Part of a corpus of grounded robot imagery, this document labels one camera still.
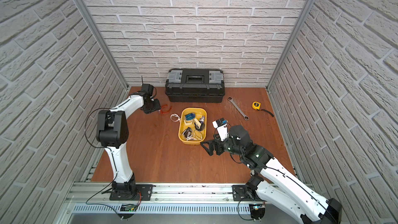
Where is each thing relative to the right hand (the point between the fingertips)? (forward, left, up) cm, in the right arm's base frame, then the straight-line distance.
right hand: (209, 140), depth 71 cm
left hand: (+33, +31, -13) cm, 47 cm away
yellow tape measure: (+32, -36, -18) cm, 52 cm away
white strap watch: (+25, +21, -17) cm, 37 cm away
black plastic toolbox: (+40, +8, -2) cm, 40 cm away
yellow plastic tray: (+18, +9, -17) cm, 26 cm away
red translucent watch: (+35, +29, -21) cm, 50 cm away
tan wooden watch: (+19, +6, -15) cm, 25 cm away
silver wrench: (+23, -27, -19) cm, 40 cm away
